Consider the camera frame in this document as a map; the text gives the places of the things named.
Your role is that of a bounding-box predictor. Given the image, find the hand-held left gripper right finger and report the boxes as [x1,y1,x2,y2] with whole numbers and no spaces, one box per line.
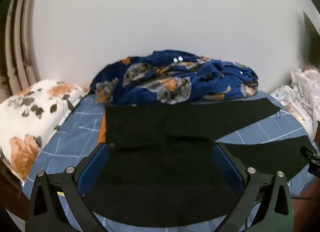
[212,143,293,232]

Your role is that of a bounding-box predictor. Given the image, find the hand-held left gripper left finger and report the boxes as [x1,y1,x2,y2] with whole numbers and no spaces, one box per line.
[25,142,110,232]

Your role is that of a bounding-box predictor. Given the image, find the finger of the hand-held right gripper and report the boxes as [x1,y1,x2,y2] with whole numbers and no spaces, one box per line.
[300,145,318,160]

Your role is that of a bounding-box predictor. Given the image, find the black pants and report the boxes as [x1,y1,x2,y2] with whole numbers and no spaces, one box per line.
[82,98,318,228]

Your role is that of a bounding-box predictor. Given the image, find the person's right forearm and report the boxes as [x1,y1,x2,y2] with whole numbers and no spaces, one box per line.
[291,176,320,232]

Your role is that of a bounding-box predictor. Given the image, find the orange cloth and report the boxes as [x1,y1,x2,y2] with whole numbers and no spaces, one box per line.
[97,115,108,148]

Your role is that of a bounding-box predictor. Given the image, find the blue checked bed sheet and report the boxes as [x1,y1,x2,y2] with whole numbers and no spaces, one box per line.
[21,90,317,232]

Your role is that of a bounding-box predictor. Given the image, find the white dotted cloth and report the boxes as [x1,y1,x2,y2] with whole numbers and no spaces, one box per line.
[270,68,320,140]

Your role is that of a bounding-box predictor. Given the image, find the white floral pillow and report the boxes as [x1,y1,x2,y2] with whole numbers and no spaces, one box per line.
[0,80,90,187]

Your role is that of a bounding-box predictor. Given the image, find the blue floral blanket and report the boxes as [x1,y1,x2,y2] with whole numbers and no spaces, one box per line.
[89,50,258,106]

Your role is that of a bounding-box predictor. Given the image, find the dark flat screen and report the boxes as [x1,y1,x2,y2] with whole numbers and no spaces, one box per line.
[303,10,320,70]

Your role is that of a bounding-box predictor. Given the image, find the pale floral curtain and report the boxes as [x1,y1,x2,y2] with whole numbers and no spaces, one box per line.
[0,0,43,98]

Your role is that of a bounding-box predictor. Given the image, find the wooden bed frame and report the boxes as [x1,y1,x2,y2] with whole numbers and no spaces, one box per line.
[0,169,28,222]

